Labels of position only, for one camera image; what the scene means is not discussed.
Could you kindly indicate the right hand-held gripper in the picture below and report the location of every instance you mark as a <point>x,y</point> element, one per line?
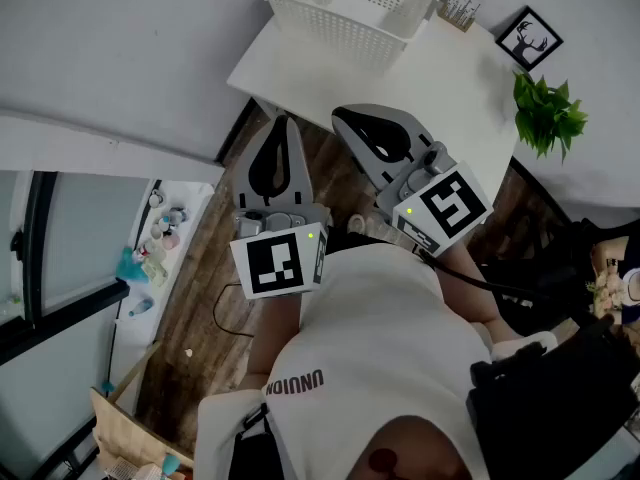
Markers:
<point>450,208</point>

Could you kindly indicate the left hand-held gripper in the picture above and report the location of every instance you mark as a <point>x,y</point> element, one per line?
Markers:
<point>275,263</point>

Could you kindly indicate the white plastic basket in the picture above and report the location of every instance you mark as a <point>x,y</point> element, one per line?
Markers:
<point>360,33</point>

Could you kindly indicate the person's left forearm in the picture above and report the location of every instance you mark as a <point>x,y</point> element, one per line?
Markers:
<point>272,328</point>

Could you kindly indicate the person's right forearm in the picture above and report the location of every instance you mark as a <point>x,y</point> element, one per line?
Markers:
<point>487,310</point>

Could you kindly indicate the beige shoe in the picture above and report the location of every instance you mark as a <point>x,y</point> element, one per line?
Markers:
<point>357,223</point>

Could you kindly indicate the pink jar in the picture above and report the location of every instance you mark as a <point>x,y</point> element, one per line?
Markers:
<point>171,241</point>

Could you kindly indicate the white mug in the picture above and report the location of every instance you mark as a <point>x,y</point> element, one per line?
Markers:
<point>155,200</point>

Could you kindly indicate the small white card holder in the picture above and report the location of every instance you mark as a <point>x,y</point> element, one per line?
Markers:
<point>459,10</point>

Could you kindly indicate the teal cloth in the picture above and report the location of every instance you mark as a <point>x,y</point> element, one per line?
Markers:
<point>131,267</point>

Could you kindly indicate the green potted plant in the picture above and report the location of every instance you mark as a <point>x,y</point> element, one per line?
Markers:
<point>547,113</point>

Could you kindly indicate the black framed deer picture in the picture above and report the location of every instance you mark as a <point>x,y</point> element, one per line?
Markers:
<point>529,39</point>

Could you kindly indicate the clear plastic bottle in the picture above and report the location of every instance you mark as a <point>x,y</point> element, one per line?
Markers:
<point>141,306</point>

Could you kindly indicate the white t-shirt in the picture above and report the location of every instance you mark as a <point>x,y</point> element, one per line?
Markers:
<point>380,328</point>

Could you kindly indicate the wooden stick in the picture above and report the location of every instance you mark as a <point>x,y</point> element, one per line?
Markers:
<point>132,373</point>

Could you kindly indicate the pale flower bouquet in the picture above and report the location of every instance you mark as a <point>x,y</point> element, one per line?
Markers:
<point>605,290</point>

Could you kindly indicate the brown cardboard sheet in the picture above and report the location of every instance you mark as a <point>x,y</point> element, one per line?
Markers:
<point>125,433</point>

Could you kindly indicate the dark red round pendant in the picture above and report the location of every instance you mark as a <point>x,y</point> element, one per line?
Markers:
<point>382,460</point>

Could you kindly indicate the black window frame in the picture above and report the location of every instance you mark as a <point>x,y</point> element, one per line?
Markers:
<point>35,228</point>

